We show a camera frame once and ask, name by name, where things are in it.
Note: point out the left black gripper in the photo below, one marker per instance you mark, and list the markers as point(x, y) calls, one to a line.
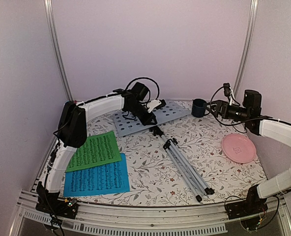
point(147, 121)

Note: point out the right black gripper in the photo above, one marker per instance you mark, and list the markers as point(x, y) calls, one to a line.
point(219, 108)

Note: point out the white perforated music stand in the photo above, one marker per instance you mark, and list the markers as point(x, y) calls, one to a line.
point(128, 124)

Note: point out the green sheet music page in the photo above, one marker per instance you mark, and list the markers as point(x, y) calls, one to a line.
point(98, 150)

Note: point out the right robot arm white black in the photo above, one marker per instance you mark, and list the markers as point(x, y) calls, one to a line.
point(249, 113)

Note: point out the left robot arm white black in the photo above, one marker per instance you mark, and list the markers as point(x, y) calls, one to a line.
point(72, 130)

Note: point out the dark blue mug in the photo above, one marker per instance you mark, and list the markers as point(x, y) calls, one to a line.
point(198, 109)

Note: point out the pink plastic plate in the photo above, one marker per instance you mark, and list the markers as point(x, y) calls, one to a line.
point(238, 148)

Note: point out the blue sheet music page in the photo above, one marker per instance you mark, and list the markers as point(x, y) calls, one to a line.
point(101, 180)

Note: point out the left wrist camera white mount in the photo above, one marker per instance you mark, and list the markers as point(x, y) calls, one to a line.
point(155, 104)

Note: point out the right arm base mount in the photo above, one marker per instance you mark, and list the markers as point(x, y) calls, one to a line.
point(246, 204)

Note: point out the front aluminium rail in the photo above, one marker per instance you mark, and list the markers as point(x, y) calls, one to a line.
point(108, 220)

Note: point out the right aluminium frame post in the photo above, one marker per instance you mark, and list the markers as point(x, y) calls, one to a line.
point(247, 44)

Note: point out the aluminium frame post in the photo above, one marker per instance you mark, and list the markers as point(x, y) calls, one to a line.
point(48, 4)
point(247, 44)

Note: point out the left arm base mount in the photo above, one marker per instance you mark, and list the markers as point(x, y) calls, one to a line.
point(51, 203)

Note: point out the left aluminium frame post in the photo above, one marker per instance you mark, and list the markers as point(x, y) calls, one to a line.
point(48, 4)

